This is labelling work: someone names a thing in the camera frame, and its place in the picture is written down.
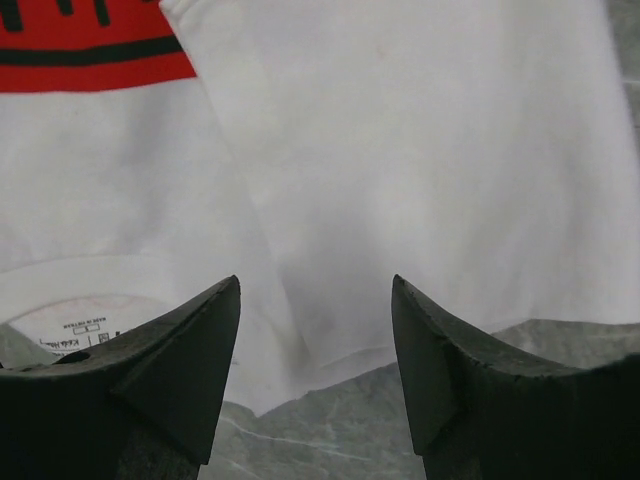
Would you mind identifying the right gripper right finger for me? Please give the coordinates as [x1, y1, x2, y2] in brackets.
[391, 277, 639, 480]

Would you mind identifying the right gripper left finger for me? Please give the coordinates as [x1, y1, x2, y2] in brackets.
[1, 276, 241, 480]

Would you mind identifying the white printed t-shirt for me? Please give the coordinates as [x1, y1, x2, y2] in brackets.
[1, 1, 639, 414]

